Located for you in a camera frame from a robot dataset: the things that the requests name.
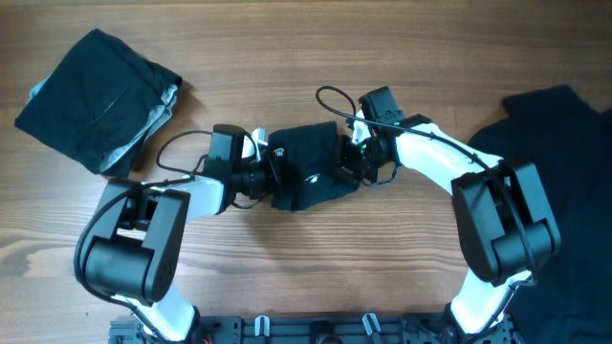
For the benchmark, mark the folded dark pants pile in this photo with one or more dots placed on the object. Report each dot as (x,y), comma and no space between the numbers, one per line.
(100,104)

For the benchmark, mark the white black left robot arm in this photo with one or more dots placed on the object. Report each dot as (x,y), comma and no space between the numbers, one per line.
(128,253)

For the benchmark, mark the dark green t-shirt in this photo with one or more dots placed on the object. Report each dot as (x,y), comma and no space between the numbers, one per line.
(308,166)

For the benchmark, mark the dark clothes pile right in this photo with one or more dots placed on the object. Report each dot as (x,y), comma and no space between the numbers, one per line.
(570,145)

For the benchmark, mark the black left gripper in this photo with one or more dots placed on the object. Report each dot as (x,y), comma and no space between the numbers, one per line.
(271,183)

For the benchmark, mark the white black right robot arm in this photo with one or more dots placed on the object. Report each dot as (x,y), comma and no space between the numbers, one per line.
(505,224)

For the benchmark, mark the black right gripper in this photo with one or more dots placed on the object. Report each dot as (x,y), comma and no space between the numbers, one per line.
(346,166)

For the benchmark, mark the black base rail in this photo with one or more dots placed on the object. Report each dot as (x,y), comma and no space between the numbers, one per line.
(311,328)

